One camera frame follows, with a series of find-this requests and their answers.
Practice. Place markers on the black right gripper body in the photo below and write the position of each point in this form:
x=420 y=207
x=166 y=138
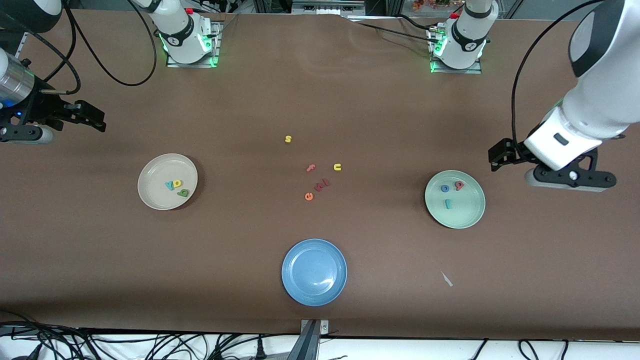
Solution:
x=40 y=108

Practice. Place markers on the green foam letter b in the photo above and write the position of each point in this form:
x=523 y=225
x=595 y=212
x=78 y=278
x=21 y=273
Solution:
x=183 y=192

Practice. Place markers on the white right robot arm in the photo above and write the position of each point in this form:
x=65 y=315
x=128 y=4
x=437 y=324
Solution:
x=182 y=40

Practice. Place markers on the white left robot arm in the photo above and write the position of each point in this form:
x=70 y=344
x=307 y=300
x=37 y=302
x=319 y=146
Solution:
x=600 y=110

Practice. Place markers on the light green plate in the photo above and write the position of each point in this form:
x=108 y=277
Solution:
x=465 y=212

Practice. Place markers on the beige brown plate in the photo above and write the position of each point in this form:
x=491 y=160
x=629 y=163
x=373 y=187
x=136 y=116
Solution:
x=160 y=170

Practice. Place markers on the small white paper scrap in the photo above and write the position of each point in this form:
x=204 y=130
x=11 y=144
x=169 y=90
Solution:
x=446 y=279

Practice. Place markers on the brown table cover sheet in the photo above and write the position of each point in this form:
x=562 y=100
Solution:
x=100 y=275

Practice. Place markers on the orange dried flowers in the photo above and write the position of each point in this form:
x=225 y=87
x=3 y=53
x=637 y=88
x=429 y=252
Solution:
x=430 y=4

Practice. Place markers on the pink foam letter f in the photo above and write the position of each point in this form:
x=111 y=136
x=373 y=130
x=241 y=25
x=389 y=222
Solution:
x=310 y=168

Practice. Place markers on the blue plate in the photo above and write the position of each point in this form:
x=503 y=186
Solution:
x=314 y=272

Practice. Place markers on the black power plug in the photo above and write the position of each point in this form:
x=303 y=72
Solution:
x=260 y=350

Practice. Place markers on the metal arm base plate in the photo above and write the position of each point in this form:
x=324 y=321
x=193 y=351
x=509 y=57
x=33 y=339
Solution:
x=216 y=56
x=476 y=69

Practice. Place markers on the aluminium frame rail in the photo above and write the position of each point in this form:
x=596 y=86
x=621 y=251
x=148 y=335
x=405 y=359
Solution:
x=327 y=6

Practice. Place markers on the aluminium post with bracket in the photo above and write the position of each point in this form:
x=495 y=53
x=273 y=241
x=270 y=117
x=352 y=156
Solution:
x=310 y=345

